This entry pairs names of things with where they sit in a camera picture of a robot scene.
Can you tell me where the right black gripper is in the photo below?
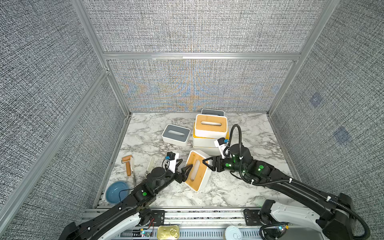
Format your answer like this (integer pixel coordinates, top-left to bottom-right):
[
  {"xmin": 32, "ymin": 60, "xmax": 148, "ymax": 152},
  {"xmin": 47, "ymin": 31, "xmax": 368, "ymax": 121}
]
[{"xmin": 202, "ymin": 154, "xmax": 248, "ymax": 177}]

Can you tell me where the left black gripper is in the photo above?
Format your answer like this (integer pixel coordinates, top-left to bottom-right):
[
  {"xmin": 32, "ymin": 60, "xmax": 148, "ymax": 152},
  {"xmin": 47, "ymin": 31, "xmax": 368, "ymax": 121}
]
[{"xmin": 153, "ymin": 159, "xmax": 193, "ymax": 196}]

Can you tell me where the grey lid tissue box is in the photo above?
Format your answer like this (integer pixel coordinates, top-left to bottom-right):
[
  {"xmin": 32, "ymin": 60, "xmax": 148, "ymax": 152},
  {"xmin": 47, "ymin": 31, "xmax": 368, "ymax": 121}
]
[
  {"xmin": 201, "ymin": 109, "xmax": 225, "ymax": 117},
  {"xmin": 162, "ymin": 124, "xmax": 191, "ymax": 147}
]

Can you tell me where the yellow lid tissue box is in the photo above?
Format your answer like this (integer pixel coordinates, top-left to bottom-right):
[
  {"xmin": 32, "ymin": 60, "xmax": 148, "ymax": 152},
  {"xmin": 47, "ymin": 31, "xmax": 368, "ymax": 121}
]
[{"xmin": 193, "ymin": 129, "xmax": 229, "ymax": 148}]

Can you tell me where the large bamboo lid tissue box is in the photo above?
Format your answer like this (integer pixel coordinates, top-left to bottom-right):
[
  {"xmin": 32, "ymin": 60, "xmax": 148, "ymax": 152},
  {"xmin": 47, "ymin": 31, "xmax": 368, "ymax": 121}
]
[{"xmin": 193, "ymin": 146, "xmax": 221, "ymax": 156}]

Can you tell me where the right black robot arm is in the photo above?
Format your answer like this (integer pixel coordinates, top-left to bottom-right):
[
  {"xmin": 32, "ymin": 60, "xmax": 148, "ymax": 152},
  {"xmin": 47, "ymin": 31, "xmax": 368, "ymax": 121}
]
[{"xmin": 203, "ymin": 124, "xmax": 371, "ymax": 240}]

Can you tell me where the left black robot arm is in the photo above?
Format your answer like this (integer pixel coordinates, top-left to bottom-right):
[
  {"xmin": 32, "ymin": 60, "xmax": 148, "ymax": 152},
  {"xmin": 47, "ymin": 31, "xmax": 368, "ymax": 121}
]
[{"xmin": 59, "ymin": 164, "xmax": 193, "ymax": 240}]

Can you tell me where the grey lid tissue box back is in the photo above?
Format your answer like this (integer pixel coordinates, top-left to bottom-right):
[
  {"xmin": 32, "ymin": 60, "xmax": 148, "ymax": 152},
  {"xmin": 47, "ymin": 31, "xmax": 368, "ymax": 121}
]
[{"xmin": 201, "ymin": 109, "xmax": 225, "ymax": 117}]

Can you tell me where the wooden block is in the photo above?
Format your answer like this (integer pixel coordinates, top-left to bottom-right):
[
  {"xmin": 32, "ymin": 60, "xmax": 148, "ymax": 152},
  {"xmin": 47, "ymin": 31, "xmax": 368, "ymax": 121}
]
[{"xmin": 122, "ymin": 155, "xmax": 134, "ymax": 177}]

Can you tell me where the white round lid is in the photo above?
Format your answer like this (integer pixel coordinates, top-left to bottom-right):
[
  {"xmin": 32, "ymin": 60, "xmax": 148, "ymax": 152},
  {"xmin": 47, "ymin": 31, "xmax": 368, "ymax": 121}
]
[{"xmin": 223, "ymin": 226, "xmax": 243, "ymax": 240}]

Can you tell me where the gold sardine tin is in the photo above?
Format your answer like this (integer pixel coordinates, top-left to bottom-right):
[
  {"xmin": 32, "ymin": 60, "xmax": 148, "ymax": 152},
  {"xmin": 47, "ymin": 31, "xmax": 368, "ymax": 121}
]
[{"xmin": 157, "ymin": 225, "xmax": 180, "ymax": 240}]

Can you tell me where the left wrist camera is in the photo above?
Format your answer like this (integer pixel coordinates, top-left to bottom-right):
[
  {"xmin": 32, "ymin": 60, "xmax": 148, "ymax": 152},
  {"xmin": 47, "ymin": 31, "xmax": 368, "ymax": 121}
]
[{"xmin": 162, "ymin": 152, "xmax": 180, "ymax": 173}]

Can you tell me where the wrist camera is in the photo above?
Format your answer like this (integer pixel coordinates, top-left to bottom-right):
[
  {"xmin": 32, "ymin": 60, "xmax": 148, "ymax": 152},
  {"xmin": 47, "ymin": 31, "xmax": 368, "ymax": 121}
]
[
  {"xmin": 162, "ymin": 152, "xmax": 180, "ymax": 173},
  {"xmin": 214, "ymin": 138, "xmax": 230, "ymax": 159}
]

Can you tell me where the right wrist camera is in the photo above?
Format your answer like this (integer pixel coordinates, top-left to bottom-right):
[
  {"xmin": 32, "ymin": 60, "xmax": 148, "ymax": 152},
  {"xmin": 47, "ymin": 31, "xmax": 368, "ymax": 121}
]
[{"xmin": 214, "ymin": 138, "xmax": 230, "ymax": 159}]

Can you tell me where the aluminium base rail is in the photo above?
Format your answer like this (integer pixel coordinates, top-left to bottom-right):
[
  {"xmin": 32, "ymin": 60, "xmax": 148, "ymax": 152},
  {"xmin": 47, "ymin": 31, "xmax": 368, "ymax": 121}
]
[{"xmin": 80, "ymin": 206, "xmax": 331, "ymax": 240}]

